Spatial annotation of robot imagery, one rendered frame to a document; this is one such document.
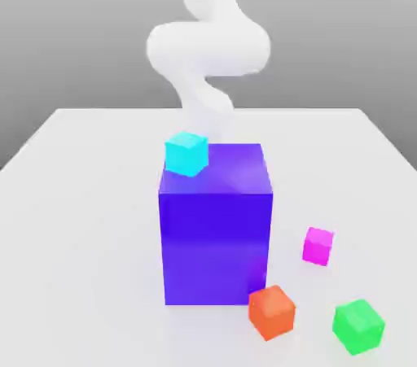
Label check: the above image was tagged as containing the small orange cube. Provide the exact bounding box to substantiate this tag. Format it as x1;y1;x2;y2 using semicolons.
248;284;296;342

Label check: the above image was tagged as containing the large purple box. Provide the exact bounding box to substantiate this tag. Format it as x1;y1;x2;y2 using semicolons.
158;142;274;307

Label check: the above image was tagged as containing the small cyan cube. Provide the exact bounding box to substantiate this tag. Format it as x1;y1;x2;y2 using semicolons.
164;131;209;178

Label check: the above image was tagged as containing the small green cube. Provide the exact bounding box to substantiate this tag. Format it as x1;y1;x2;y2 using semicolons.
331;299;386;356

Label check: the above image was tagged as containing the small magenta cube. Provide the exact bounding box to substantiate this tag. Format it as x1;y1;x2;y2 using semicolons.
301;226;336;268

